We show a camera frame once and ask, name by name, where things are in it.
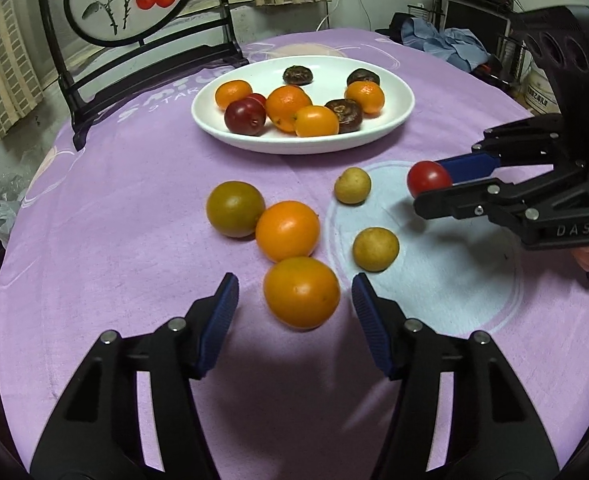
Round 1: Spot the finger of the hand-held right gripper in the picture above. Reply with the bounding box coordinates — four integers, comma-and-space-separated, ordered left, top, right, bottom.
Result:
413, 160, 589, 226
437, 114, 565, 182

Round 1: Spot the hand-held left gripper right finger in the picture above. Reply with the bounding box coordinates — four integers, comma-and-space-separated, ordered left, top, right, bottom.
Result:
351, 273, 560, 480

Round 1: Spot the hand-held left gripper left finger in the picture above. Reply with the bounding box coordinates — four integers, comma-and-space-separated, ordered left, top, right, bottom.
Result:
28, 272, 240, 480

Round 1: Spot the orange mandarin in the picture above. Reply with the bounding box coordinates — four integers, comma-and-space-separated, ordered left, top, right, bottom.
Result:
215, 80, 253, 110
265, 85, 313, 134
294, 105, 340, 138
263, 256, 342, 331
345, 81, 386, 114
255, 200, 321, 264

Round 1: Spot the white oval plate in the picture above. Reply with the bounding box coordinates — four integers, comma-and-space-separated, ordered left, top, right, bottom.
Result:
191, 55, 416, 155

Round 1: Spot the dark brown water chestnut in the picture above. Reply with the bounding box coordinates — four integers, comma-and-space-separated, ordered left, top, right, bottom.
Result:
347, 68, 381, 87
282, 65, 314, 86
324, 98, 364, 134

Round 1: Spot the dark red plum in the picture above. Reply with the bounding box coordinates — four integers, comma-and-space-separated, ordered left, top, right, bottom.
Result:
224, 99, 267, 137

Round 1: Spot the white plastic bucket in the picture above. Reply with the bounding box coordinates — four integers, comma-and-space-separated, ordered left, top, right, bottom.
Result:
523, 64, 561, 117

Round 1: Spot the yellow-brown longan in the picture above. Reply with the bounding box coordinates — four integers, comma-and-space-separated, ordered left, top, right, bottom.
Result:
353, 227, 401, 273
334, 167, 373, 205

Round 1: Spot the purple printed tablecloth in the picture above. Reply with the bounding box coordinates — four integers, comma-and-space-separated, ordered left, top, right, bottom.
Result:
0, 27, 589, 480

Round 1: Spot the green round citrus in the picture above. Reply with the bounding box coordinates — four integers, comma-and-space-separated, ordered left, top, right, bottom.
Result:
206, 180, 266, 238

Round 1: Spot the pile of blue clothes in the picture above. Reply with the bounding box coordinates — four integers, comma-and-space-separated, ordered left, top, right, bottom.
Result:
401, 15, 491, 73

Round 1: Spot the black monitor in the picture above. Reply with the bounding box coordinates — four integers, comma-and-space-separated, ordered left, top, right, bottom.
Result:
441, 0, 514, 47

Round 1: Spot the black chair with painted back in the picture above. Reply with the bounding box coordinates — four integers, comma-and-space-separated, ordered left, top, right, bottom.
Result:
36, 0, 243, 152

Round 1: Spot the white power cable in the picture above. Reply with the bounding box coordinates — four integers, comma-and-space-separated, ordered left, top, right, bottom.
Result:
317, 0, 344, 31

